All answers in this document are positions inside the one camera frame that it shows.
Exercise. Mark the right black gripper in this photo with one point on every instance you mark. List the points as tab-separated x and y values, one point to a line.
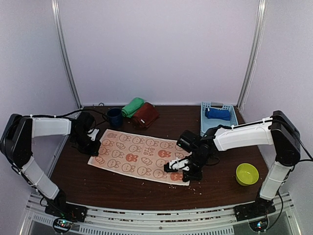
197	176

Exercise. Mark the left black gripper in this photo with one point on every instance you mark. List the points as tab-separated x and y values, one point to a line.
94	150

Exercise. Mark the orange patterned towel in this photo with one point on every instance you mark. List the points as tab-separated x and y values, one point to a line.
138	156

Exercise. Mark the light blue plastic basket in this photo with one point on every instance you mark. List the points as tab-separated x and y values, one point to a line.
207	123

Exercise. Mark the blue towel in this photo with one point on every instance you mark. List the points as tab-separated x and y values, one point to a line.
212	113

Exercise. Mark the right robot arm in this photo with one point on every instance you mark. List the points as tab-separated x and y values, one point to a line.
276	131

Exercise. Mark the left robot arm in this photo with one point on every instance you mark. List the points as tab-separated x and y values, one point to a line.
27	142

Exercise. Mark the dark blue mug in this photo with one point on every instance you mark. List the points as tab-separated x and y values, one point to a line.
114	117

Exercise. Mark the yellow-green bowl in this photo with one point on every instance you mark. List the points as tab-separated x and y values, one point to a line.
246	174

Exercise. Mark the green rolled towel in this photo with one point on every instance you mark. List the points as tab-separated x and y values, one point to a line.
130	109

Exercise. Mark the brown rolled towel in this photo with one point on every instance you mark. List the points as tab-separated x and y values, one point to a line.
145	115

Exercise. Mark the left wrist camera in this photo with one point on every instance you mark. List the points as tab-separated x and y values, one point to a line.
92	133

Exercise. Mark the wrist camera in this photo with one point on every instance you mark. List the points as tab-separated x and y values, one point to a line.
92	133
176	165

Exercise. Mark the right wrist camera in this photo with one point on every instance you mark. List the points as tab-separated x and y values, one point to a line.
176	165

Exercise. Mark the front aluminium rail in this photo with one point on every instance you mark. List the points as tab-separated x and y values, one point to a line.
205	221

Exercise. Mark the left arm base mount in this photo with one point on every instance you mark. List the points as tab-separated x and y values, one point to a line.
65	219

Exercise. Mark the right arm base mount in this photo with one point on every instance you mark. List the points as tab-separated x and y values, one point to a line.
256	214

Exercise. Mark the left aluminium frame post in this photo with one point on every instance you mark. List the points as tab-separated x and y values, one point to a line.
65	58

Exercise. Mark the aluminium frame post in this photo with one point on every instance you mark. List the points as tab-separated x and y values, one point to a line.
256	41
65	58

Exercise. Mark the right aluminium frame post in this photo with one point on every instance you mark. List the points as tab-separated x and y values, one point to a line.
256	41

